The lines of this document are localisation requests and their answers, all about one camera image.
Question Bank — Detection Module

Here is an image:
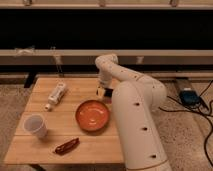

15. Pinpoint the orange bowl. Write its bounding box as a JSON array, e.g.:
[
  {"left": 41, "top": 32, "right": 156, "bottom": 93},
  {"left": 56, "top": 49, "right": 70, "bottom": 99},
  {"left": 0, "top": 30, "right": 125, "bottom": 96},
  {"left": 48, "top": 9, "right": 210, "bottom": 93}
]
[{"left": 75, "top": 100, "right": 110, "bottom": 132}]

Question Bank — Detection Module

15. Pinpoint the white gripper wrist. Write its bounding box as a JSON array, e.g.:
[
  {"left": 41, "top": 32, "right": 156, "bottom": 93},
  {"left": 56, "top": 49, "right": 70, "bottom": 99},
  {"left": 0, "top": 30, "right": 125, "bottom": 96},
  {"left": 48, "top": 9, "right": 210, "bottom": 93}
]
[{"left": 96, "top": 74, "right": 112, "bottom": 99}]

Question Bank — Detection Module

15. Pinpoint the white plastic cup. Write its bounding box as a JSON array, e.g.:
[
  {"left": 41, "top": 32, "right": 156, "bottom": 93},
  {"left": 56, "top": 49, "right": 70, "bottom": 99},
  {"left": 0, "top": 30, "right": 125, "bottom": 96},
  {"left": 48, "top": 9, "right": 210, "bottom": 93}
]
[{"left": 23, "top": 115, "right": 47, "bottom": 139}]

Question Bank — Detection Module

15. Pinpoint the white tube bottle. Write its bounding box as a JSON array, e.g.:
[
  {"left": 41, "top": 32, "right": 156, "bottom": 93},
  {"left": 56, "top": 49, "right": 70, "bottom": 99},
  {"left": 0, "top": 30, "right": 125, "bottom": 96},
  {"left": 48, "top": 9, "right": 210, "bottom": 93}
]
[{"left": 45, "top": 82, "right": 67, "bottom": 111}]

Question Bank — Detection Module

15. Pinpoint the wooden table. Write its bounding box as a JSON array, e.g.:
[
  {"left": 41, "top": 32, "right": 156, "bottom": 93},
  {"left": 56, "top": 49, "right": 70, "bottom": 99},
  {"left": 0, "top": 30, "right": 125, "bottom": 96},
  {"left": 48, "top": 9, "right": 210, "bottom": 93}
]
[{"left": 4, "top": 78, "right": 123, "bottom": 164}]

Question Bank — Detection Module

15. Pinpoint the brown snack bar wrapper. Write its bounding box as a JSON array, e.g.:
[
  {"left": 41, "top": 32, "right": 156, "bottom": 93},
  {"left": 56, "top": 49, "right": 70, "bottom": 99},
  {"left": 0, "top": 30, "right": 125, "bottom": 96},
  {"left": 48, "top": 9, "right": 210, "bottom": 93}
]
[{"left": 54, "top": 138, "right": 80, "bottom": 155}]

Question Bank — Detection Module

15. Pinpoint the blue power adapter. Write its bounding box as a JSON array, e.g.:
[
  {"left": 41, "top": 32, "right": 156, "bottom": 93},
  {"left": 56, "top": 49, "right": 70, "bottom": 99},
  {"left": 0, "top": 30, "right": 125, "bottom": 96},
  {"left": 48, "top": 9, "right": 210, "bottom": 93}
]
[{"left": 179, "top": 88, "right": 200, "bottom": 106}]

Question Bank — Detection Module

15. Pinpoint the black eraser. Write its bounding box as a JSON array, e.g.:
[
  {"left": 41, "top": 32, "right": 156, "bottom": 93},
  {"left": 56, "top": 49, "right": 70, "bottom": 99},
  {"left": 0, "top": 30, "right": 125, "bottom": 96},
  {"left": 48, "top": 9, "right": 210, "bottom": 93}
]
[{"left": 104, "top": 88, "right": 113, "bottom": 98}]

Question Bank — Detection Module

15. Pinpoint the wooden wall rail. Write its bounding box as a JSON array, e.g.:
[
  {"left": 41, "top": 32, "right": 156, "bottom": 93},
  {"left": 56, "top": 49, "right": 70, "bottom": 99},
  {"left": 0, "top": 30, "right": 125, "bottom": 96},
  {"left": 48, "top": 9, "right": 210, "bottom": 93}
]
[{"left": 0, "top": 48, "right": 213, "bottom": 66}]

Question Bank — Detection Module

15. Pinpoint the black cable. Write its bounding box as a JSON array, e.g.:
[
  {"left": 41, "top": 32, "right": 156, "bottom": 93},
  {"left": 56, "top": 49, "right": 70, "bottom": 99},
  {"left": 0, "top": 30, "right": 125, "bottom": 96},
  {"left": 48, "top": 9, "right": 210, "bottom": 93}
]
[{"left": 158, "top": 79, "right": 213, "bottom": 168}]

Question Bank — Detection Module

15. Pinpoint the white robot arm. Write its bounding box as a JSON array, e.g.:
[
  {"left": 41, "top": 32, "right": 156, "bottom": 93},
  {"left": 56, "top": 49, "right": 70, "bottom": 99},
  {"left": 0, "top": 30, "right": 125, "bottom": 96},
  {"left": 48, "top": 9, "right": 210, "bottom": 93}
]
[{"left": 95, "top": 54, "right": 172, "bottom": 171}]

